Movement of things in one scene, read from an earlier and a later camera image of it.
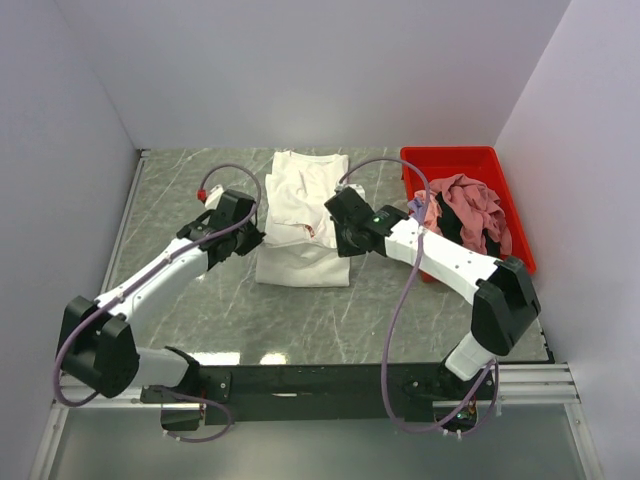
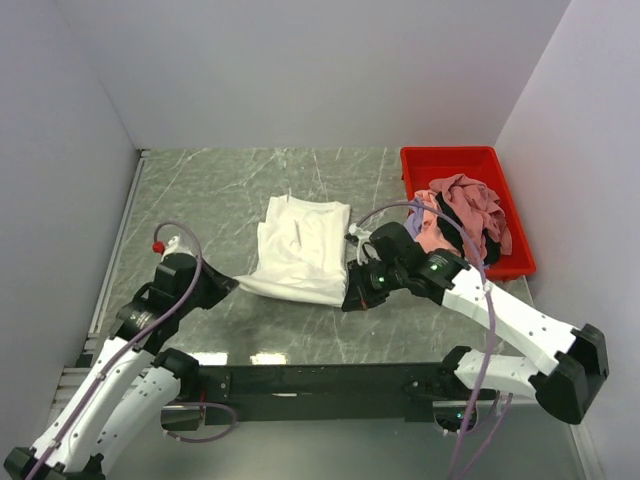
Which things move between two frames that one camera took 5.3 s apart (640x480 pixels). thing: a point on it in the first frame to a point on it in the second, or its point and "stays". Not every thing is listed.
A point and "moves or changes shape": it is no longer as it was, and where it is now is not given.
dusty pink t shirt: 480,212 stays
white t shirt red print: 299,246 moves or changes shape
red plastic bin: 480,163 stays
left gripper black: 255,238 to 220,285
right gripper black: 344,250 to 359,296
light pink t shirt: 433,212 stays
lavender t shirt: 418,209 stays
